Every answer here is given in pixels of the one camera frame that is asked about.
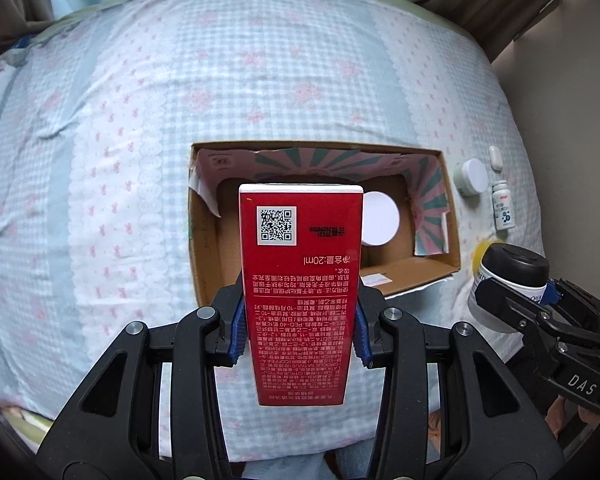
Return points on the white round lid in box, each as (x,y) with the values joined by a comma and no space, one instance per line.
(380,217)

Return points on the small white oblong case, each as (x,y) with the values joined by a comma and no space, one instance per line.
(495,159)

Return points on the person's right hand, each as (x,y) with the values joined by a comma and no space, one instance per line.
(560,412)

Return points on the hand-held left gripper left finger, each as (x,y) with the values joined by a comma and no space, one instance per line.
(238,332)

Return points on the red printed carton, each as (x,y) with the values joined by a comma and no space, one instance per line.
(300,290)

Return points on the yellow round object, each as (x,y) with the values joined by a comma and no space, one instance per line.
(480,260)

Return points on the small white medicine bottle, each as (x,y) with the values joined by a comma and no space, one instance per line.
(502,207)

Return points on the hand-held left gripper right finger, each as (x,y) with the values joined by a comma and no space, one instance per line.
(361,332)

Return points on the checked floral bed sheet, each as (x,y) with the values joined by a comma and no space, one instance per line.
(130,160)

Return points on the small jar with white lid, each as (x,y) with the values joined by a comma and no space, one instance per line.
(471,176)

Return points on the cardboard box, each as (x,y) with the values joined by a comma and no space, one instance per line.
(425,265)

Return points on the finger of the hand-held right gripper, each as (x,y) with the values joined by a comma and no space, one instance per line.
(510,300)
(555,292)

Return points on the white bottle with black cap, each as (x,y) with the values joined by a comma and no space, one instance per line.
(512,262)

